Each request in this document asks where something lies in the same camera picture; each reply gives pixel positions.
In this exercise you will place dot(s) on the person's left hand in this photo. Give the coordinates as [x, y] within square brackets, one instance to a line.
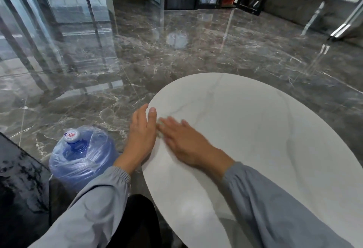
[140, 138]

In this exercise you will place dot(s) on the person's right hand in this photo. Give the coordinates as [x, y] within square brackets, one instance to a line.
[190, 145]

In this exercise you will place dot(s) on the person's left thumb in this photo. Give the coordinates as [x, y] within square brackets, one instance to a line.
[152, 120]

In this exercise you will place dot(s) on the person's right fingers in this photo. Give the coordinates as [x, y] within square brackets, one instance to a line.
[171, 128]

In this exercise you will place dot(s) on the person's right forearm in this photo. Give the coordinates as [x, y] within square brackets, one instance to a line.
[272, 208]

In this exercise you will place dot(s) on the person's left forearm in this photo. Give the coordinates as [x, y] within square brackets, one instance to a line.
[90, 211]

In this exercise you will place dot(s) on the blue plastic-wrapped water jug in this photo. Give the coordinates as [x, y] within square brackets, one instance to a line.
[82, 157]

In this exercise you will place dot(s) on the person's black trousers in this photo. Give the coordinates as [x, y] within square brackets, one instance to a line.
[136, 225]

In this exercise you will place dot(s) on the black marble cabinet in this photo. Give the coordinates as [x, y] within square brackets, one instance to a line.
[19, 194]

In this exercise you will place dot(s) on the chrome counter leg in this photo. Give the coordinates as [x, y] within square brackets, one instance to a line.
[344, 26]

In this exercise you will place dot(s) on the glass window wall frame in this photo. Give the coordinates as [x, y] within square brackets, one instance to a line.
[54, 9]

